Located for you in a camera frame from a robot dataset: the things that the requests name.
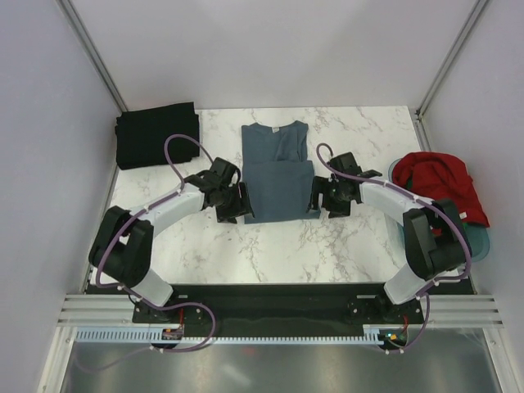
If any aluminium frame post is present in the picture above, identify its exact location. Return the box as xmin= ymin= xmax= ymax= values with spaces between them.
xmin=56 ymin=0 xmax=128 ymax=112
xmin=415 ymin=0 xmax=492 ymax=118

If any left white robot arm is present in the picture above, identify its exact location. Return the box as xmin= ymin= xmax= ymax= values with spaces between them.
xmin=88 ymin=158 xmax=253 ymax=323

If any red t-shirt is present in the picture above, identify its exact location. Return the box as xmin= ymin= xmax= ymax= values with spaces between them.
xmin=391 ymin=151 xmax=490 ymax=228

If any folded black t-shirt stack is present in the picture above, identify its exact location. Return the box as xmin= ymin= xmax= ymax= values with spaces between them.
xmin=115 ymin=102 xmax=200 ymax=170

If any white slotted cable duct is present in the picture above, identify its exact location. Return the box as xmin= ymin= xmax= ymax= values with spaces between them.
xmin=75 ymin=326 xmax=406 ymax=346

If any left aluminium frame post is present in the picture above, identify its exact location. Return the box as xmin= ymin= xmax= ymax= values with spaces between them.
xmin=56 ymin=0 xmax=128 ymax=112

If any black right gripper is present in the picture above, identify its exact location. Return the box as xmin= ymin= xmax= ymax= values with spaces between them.
xmin=305 ymin=175 xmax=351 ymax=219

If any blue-grey t-shirt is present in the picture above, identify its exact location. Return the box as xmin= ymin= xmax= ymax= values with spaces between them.
xmin=241 ymin=121 xmax=320 ymax=224

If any right aluminium frame post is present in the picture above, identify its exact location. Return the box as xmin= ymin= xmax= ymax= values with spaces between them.
xmin=415 ymin=0 xmax=492 ymax=118

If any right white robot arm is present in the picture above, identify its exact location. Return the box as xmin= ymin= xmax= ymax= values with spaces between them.
xmin=308 ymin=152 xmax=472 ymax=323

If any teal plastic basket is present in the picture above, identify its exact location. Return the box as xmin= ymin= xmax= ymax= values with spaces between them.
xmin=388 ymin=159 xmax=490 ymax=263

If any aluminium front frame profile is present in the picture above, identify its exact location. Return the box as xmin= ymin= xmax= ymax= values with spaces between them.
xmin=58 ymin=295 xmax=504 ymax=329

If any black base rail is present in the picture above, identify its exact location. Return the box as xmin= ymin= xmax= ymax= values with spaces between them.
xmin=130 ymin=282 xmax=476 ymax=339

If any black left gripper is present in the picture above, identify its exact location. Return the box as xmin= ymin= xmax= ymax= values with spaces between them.
xmin=215 ymin=181 xmax=254 ymax=224

